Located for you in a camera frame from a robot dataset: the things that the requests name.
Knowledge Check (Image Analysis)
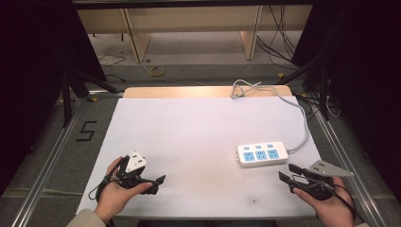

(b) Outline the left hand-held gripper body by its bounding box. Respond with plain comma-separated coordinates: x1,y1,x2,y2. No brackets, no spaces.
117,149,158,190

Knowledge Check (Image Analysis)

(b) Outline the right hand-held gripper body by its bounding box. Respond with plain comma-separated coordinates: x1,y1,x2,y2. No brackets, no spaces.
290,159,355,201

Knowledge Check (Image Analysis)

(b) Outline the person's right hand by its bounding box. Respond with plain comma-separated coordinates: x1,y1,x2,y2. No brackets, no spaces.
292,176,357,227

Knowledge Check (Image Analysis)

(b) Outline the person's left hand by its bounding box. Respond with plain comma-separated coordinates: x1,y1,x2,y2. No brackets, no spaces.
94,155,153,223

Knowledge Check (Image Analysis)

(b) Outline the white blue power strip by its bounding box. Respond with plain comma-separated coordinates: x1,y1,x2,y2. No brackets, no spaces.
235,141,289,168

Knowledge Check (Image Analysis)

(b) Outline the white table board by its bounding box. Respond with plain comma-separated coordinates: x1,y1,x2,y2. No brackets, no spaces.
76,96,323,220

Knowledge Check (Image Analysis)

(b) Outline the black tripod stand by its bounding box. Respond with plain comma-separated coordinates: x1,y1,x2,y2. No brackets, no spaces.
60,67,118,129
276,55,333,122

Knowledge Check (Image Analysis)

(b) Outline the dark curtain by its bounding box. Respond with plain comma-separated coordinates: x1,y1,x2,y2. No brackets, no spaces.
0,0,108,197
291,0,401,202

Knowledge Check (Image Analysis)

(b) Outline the light wooden desk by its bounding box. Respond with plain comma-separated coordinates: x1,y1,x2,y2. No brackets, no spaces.
71,0,314,63

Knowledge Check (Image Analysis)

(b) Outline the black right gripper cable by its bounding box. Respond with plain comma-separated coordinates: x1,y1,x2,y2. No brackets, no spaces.
324,182,368,225

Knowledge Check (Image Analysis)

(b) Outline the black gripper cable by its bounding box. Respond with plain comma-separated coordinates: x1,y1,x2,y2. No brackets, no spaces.
324,182,368,225
87,156,125,202

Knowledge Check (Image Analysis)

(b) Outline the aluminium frame rail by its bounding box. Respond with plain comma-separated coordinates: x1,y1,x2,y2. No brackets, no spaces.
310,94,381,227
9,89,125,227

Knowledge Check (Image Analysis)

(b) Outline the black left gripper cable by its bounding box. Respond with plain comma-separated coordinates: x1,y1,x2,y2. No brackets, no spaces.
87,156,125,202

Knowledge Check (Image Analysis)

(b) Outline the grey power strip cable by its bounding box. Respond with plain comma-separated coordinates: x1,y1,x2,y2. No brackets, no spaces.
231,79,312,155

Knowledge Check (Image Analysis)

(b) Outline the thin black floor cable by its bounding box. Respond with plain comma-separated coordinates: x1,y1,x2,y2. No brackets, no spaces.
96,51,128,83

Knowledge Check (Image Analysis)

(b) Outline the bundle of black cables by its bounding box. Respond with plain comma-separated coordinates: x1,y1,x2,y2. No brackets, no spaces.
255,4,301,69

